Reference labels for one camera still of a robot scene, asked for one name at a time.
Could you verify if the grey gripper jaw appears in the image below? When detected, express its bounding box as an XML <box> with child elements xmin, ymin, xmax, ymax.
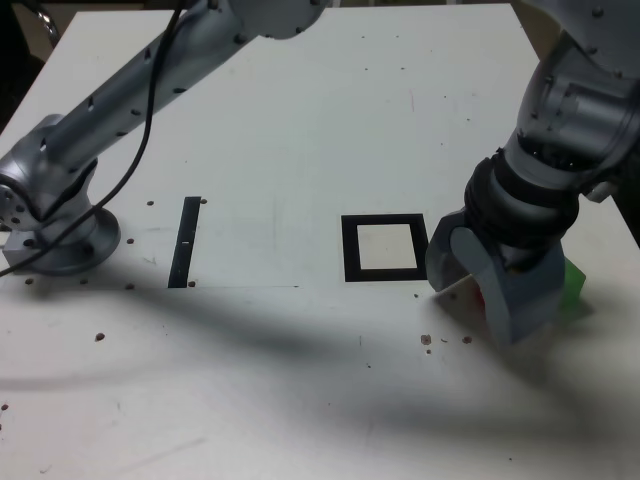
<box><xmin>425</xmin><ymin>211</ymin><xmax>475</xmax><ymax>295</ymax></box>
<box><xmin>449</xmin><ymin>226</ymin><xmax>570</xmax><ymax>347</ymax></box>

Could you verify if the black cable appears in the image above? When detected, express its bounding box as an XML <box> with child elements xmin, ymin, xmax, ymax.
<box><xmin>0</xmin><ymin>0</ymin><xmax>194</xmax><ymax>277</ymax></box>

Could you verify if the black tape square outline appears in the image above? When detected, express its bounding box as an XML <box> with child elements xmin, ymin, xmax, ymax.
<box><xmin>340</xmin><ymin>213</ymin><xmax>430</xmax><ymax>284</ymax></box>

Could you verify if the green cube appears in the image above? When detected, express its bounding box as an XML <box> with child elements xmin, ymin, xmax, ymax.
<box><xmin>555</xmin><ymin>255</ymin><xmax>587</xmax><ymax>314</ymax></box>

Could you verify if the black tape strip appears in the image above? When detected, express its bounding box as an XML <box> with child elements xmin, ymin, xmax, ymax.
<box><xmin>167</xmin><ymin>196</ymin><xmax>202</xmax><ymax>290</ymax></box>

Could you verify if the chrome chair frame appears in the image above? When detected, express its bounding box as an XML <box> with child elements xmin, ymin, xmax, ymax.
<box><xmin>34</xmin><ymin>7</ymin><xmax>62</xmax><ymax>41</ymax></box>

